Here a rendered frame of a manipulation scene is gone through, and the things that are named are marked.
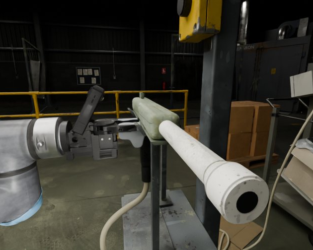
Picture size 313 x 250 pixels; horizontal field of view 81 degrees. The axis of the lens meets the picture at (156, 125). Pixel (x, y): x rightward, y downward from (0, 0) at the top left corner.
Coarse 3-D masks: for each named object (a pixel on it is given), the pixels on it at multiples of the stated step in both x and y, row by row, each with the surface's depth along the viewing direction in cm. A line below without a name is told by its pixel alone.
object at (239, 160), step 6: (246, 156) 263; (252, 156) 263; (258, 156) 263; (264, 156) 263; (276, 156) 267; (240, 162) 246; (246, 162) 250; (264, 162) 272; (276, 162) 270; (246, 168) 253; (252, 168) 256
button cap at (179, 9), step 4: (180, 0) 41; (184, 0) 39; (188, 0) 39; (180, 4) 41; (184, 4) 40; (188, 4) 40; (180, 8) 41; (184, 8) 40; (188, 8) 40; (180, 12) 41; (184, 12) 41; (188, 12) 41; (180, 16) 42; (184, 16) 42
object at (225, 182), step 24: (144, 120) 32; (168, 120) 27; (144, 144) 45; (192, 144) 17; (144, 168) 47; (192, 168) 15; (216, 168) 12; (240, 168) 11; (216, 192) 11; (240, 192) 10; (264, 192) 11; (240, 216) 11
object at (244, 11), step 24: (240, 24) 803; (288, 24) 716; (312, 24) 705; (240, 48) 804; (264, 48) 735; (288, 48) 671; (312, 48) 662; (264, 72) 742; (288, 72) 682; (240, 96) 829; (264, 96) 755; (288, 96) 693
